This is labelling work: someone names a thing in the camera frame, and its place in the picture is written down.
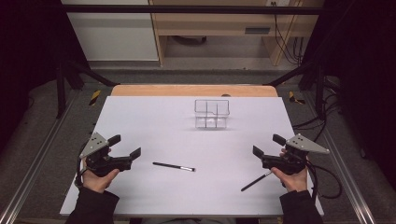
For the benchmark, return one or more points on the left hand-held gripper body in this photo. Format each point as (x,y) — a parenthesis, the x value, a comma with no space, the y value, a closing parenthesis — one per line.
(96,146)

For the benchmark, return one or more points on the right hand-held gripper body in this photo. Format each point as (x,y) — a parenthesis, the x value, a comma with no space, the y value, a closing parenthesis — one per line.
(292,161)

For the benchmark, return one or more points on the black pen with silver end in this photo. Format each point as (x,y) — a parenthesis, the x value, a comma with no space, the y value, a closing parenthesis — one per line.
(171,165)
(253,184)

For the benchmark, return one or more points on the clear plastic organizer box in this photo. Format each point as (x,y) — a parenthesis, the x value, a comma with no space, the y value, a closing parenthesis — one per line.
(211,123)

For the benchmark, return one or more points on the person's right hand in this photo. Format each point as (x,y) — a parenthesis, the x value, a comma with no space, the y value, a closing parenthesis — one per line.
(294,183)

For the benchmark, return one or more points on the person's left hand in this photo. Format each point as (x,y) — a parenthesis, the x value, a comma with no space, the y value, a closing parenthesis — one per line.
(98,183)

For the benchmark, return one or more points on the white board sheet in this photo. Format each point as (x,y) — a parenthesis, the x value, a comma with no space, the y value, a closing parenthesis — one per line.
(174,140)

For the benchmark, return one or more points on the black metal stand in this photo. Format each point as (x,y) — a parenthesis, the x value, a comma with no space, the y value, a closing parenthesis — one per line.
(60,93)
(320,93)

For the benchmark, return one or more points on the wooden table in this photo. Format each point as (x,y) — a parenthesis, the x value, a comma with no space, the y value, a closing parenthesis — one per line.
(171,90)

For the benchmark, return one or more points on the white cabinet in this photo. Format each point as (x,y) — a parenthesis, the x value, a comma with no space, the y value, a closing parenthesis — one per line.
(112,37)

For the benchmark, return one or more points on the black curtain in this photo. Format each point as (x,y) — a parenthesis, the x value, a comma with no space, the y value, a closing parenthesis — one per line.
(28,62)
(367,77)

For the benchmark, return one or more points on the light wooden desk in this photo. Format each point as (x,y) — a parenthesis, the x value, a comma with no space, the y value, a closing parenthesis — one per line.
(218,25)

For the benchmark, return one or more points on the white power socket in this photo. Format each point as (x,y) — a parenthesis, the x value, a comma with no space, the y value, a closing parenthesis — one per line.
(278,2)

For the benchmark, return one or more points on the aluminium floor rail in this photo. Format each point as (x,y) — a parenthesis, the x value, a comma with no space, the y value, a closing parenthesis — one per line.
(348,183)
(31,174)

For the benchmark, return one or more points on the black horizontal frame bar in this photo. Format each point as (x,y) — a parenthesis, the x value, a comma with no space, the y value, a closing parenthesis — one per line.
(186,9)

